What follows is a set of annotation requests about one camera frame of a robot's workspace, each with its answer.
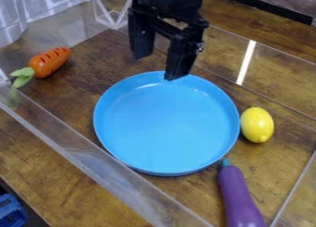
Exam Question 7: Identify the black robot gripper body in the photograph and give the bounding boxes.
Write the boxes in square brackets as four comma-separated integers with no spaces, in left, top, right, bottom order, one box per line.
[130,0,209,38]

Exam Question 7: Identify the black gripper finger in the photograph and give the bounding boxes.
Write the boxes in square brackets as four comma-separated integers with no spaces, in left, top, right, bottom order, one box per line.
[128,9,155,59]
[165,26,203,80]

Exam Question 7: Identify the orange toy carrot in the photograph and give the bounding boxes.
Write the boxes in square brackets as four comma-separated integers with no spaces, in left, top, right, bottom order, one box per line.
[9,46,71,89]

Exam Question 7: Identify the blue round plate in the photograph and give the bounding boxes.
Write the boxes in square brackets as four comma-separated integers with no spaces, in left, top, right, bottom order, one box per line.
[92,71,240,176]

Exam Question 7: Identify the white mesh curtain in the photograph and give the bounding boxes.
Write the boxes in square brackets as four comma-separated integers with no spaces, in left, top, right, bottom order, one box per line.
[0,0,90,48]

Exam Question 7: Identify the yellow toy lemon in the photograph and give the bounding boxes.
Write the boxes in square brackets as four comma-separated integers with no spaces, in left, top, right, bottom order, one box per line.
[241,107,274,143]

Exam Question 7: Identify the purple toy eggplant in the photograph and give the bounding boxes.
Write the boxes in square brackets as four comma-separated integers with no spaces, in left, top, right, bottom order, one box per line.
[218,159,266,227]

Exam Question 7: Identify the blue box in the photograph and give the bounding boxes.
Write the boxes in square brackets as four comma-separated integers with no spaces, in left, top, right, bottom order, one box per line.
[0,194,28,227]

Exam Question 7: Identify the clear acrylic corner bracket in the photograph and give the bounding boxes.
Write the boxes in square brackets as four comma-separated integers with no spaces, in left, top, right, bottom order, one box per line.
[91,0,120,30]

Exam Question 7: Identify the clear acrylic front wall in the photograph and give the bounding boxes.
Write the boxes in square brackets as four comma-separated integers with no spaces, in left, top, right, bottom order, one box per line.
[0,69,213,227]

